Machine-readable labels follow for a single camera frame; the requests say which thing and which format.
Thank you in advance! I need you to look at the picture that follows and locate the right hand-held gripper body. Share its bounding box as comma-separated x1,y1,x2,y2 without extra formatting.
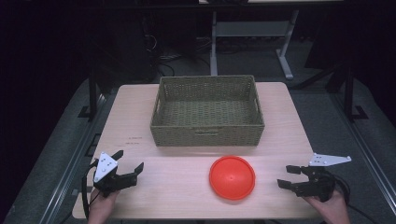
291,152,352,203

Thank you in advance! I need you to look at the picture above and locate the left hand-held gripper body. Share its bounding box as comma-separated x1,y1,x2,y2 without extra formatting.
92,151,138,199

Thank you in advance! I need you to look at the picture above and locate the red round lid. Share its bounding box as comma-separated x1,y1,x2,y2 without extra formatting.
208,155,257,202

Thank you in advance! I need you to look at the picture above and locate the green woven basket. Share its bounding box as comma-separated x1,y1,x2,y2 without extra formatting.
149,74,266,147

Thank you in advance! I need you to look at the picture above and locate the person's right hand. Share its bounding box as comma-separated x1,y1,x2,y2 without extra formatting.
303,189,352,224

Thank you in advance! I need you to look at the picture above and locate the person's left hand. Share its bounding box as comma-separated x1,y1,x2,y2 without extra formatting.
87,189,121,224

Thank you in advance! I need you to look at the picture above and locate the black metal stand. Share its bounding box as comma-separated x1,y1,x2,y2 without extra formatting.
325,63,370,123
77,66,108,120

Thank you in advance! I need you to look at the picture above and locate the black cable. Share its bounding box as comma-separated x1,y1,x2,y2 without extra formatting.
80,160,101,220
323,169,379,224

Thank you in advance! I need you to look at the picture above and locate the aluminium rail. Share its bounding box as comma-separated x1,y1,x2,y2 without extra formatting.
331,92,396,217
38,92,108,224

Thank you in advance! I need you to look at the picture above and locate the bundle of floor cables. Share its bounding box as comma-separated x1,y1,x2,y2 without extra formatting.
141,18,213,77

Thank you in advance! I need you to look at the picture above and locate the grey metal table frame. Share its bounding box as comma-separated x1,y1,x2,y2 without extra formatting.
209,8,301,81

